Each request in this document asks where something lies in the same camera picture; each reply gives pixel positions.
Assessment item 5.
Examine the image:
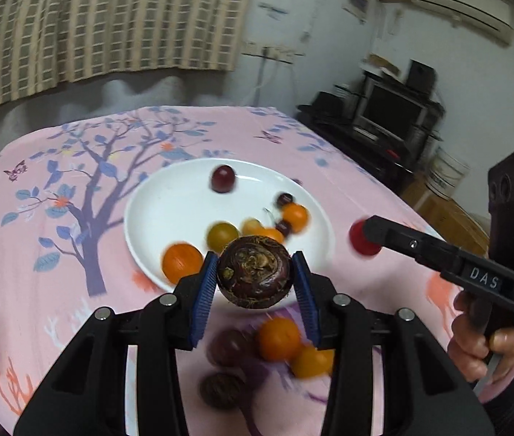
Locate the person's right hand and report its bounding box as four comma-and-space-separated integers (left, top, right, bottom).
447, 291, 514, 384

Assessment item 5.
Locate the green yellow tomato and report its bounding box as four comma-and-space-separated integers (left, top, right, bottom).
206, 222, 239, 254

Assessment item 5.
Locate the white air conditioner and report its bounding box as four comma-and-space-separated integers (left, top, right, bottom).
409, 0, 514, 45

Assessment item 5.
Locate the black television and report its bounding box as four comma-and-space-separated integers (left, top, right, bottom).
354, 75, 427, 143

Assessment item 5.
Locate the dark red plum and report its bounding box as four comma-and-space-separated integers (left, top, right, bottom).
211, 164, 236, 194

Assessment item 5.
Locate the red cherry tomato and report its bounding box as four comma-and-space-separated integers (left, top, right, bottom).
349, 218, 381, 257

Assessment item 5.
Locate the orange tangerine plate left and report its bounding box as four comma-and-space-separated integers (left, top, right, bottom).
161, 242, 204, 284

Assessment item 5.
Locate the black tv stand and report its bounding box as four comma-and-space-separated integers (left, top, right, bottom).
296, 70, 445, 195

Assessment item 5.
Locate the white plastic bucket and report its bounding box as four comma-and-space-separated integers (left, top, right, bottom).
426, 147, 470, 200

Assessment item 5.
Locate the orange kumquat right plate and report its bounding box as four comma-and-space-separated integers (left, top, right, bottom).
282, 203, 309, 233

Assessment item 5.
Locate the pink patterned tablecloth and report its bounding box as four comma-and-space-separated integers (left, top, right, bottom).
0, 106, 457, 432

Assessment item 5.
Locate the white oval plate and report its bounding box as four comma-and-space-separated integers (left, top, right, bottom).
124, 158, 335, 292

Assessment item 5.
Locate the beige checkered curtain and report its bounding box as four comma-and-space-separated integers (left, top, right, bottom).
0, 0, 250, 105

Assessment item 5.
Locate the orange yellow citrus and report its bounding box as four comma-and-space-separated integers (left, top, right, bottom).
290, 344, 335, 380

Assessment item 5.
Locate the dark purple plum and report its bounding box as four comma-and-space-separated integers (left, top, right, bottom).
207, 328, 255, 368

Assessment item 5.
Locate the wall power strip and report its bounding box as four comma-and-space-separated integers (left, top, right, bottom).
240, 40, 305, 65

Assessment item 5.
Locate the dark cherry upper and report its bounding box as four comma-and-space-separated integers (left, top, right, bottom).
276, 192, 293, 209

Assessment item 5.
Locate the small yellow longan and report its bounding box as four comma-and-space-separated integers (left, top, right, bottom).
241, 218, 264, 235

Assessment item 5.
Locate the large orange tangerine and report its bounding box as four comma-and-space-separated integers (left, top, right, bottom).
256, 317, 302, 362

